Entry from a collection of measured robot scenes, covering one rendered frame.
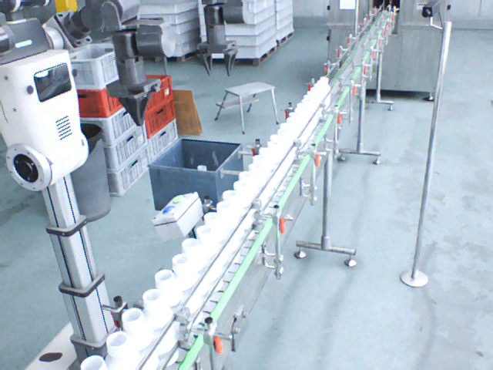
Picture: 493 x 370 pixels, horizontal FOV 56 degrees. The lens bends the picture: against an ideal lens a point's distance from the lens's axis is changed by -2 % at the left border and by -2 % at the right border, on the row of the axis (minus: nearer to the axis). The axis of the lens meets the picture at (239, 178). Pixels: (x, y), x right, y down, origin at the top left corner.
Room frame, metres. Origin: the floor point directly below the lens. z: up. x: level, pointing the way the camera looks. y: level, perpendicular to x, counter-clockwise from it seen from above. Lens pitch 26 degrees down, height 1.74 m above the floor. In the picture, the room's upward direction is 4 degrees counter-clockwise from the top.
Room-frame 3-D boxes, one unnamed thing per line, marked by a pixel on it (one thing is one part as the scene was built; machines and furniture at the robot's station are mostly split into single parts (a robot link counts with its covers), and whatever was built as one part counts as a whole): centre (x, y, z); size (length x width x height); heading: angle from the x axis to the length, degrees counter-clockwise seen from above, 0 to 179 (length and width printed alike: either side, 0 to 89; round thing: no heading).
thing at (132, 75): (1.00, 0.22, 1.51); 0.10 x 0.07 x 0.07; 68
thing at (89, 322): (1.38, 0.60, 0.49); 0.13 x 0.13 x 0.40; 68
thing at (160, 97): (4.36, 0.90, 0.55); 0.61 x 0.41 x 0.22; 161
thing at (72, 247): (1.38, 0.60, 0.74); 0.11 x 0.11 x 0.40; 68
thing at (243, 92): (4.94, -0.11, 0.21); 0.61 x 0.47 x 0.41; 31
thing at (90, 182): (3.13, 1.18, 0.32); 0.45 x 0.45 x 0.64
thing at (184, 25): (9.03, 1.09, 0.50); 1.23 x 1.05 x 1.00; 156
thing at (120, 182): (3.67, 1.07, 0.11); 0.61 x 0.41 x 0.22; 164
